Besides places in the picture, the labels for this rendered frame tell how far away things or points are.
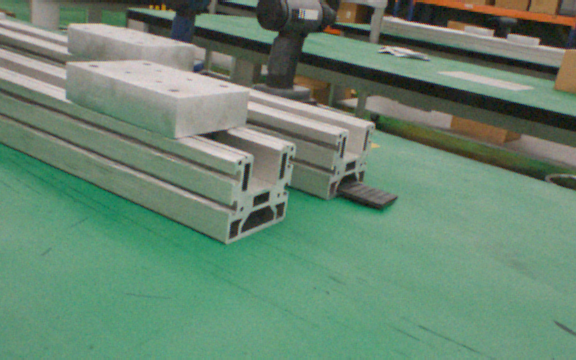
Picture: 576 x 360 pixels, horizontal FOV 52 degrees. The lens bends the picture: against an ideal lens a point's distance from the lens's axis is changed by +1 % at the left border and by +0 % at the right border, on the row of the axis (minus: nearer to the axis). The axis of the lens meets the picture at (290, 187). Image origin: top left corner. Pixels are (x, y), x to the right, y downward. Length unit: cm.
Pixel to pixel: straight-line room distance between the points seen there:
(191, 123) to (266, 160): 8
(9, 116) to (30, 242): 28
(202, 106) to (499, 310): 33
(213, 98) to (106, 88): 11
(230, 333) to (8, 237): 22
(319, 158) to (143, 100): 23
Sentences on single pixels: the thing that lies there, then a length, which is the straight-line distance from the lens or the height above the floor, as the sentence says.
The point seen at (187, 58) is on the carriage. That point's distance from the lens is 93.
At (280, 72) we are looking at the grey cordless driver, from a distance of 99.
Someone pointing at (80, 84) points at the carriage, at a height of 89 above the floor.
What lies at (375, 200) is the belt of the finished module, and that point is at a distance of 71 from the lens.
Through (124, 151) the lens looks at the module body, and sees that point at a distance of 62.
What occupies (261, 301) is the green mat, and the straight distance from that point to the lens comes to 47.
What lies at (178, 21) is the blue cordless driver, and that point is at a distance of 111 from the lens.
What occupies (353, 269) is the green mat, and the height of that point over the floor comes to 78.
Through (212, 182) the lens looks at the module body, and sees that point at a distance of 55.
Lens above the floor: 102
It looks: 19 degrees down
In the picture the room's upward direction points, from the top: 9 degrees clockwise
